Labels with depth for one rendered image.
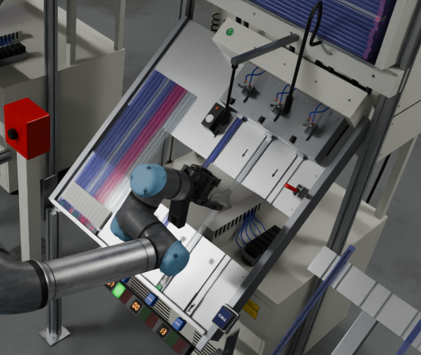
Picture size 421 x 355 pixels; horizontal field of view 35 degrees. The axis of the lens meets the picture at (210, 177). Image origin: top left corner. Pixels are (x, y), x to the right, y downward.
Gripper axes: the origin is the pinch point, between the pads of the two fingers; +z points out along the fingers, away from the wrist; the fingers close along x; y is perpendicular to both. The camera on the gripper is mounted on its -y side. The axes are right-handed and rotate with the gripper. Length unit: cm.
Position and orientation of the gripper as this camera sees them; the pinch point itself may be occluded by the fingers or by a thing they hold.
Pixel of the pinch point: (214, 198)
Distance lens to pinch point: 177.8
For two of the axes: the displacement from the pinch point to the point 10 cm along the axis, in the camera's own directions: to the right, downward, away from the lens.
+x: -7.2, -5.1, 4.8
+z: 5.0, 1.1, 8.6
